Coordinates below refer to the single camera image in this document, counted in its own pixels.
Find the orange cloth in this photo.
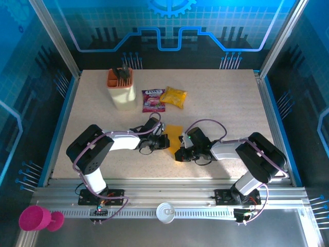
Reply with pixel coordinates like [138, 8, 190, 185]
[164, 123, 184, 161]

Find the purple candy bag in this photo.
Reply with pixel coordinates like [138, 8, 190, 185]
[141, 89, 167, 113]

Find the yellow snack bag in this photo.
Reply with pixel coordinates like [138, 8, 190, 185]
[159, 85, 188, 110]

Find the cream cutlery holder orange rim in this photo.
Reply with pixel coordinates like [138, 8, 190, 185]
[106, 67, 138, 112]

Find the silver tin can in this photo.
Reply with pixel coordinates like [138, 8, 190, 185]
[156, 202, 176, 224]

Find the small circuit board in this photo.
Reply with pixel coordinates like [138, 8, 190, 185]
[233, 208, 258, 226]
[88, 207, 109, 225]

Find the pink plastic goblet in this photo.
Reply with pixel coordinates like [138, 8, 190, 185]
[18, 205, 65, 232]

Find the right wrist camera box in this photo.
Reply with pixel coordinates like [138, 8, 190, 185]
[179, 132, 191, 148]

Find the aluminium cross rail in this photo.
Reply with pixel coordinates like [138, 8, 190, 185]
[30, 179, 309, 210]

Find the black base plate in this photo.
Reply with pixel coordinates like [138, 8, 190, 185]
[78, 189, 124, 206]
[214, 189, 262, 206]

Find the white slotted cable duct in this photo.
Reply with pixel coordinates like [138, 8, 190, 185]
[63, 208, 237, 219]

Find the aluminium side rail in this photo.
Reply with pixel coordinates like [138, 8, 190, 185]
[253, 69, 295, 187]
[42, 72, 83, 187]

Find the aluminium frame post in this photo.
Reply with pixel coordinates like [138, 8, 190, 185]
[28, 0, 82, 79]
[259, 0, 310, 79]

